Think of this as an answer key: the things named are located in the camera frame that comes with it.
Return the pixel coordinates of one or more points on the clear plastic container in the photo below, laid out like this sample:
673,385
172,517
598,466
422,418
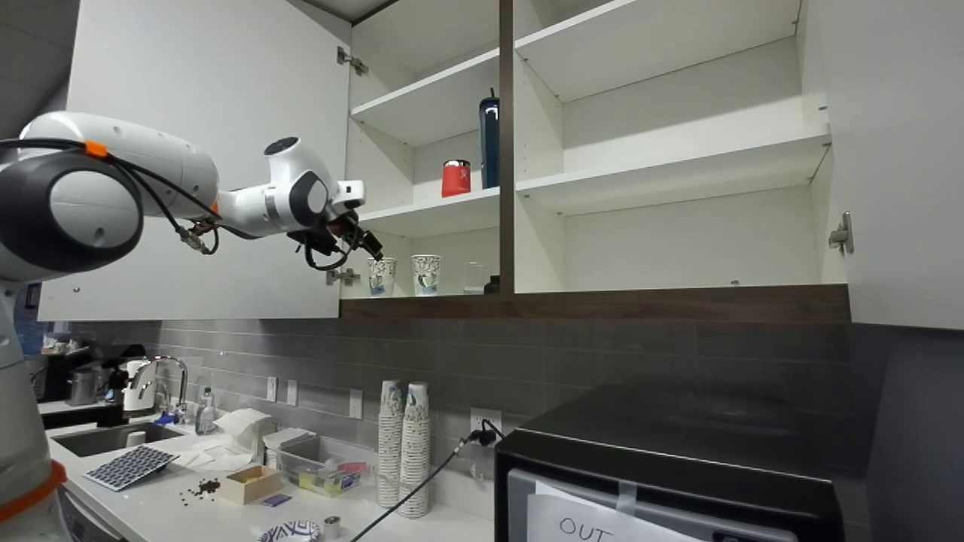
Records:
310,467

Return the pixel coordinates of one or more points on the left stack of paper cups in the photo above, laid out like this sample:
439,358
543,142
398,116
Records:
388,440

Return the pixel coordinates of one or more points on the right stack of paper cups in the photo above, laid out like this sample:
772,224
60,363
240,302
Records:
416,449

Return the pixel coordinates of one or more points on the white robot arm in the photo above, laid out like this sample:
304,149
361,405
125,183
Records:
77,196

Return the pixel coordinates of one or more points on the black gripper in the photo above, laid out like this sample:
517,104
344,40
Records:
335,231

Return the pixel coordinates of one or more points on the electric kettle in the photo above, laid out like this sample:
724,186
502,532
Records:
144,382

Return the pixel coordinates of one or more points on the red cup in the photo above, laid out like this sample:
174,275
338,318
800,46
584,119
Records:
456,175

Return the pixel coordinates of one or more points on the dark blue water bottle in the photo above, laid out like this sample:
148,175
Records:
489,133

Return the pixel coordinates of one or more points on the stack of paper cups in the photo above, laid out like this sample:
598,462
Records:
388,440
416,449

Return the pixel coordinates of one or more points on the kitchen sink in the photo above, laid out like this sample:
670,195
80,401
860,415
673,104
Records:
116,437

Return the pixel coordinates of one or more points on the grey keyboard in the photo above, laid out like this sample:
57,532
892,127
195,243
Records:
130,467

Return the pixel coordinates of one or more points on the small cardboard box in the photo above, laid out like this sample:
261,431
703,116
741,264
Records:
249,487

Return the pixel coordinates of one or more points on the white open wall cabinet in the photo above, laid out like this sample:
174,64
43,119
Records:
642,142

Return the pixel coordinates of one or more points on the white cabinet door right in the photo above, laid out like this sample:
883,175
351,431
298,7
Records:
892,85

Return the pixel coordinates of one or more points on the black microwave oven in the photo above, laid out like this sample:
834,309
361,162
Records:
681,462

